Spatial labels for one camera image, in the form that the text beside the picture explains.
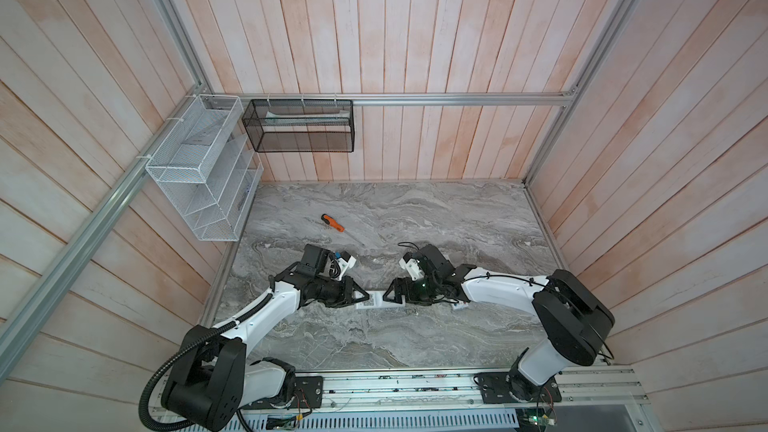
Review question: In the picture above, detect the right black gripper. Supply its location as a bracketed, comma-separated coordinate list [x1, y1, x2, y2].
[381, 275, 439, 303]

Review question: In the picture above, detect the orange handled screwdriver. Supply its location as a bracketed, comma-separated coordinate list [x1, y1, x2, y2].
[321, 214, 345, 233]

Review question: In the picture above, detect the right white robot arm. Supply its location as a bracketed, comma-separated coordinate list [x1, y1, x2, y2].
[383, 259, 615, 402]

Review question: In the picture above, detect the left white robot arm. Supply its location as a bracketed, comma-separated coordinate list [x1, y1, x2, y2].
[139, 262, 370, 431]

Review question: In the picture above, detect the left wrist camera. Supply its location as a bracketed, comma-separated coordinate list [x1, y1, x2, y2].
[328, 252, 357, 281]

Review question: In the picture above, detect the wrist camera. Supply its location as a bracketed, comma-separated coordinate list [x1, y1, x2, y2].
[399, 257, 425, 281]
[328, 252, 357, 281]

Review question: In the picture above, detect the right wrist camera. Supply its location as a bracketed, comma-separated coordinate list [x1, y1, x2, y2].
[399, 257, 425, 281]

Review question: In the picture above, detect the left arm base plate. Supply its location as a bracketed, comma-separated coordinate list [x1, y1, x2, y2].
[243, 376, 324, 412]

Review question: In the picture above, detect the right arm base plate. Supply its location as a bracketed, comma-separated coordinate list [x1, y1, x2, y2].
[473, 372, 562, 405]

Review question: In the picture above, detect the black wire mesh basket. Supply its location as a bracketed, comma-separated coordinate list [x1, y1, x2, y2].
[242, 98, 356, 153]

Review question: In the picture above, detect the white wire mesh shelf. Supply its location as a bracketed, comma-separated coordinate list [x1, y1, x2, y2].
[146, 94, 264, 242]

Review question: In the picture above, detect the aluminium mounting rail front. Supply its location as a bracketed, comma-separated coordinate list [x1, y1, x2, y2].
[149, 367, 652, 418]

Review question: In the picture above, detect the aluminium frame bar back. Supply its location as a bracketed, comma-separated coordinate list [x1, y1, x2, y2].
[237, 92, 575, 107]

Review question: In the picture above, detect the aluminium frame bar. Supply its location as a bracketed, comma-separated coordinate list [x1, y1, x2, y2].
[237, 92, 575, 107]
[1, 84, 209, 381]

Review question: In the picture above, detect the black corrugated cable conduit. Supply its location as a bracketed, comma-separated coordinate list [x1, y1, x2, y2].
[137, 290, 274, 432]

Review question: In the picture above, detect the aluminium frame bar left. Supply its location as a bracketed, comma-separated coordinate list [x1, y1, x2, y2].
[1, 84, 209, 381]

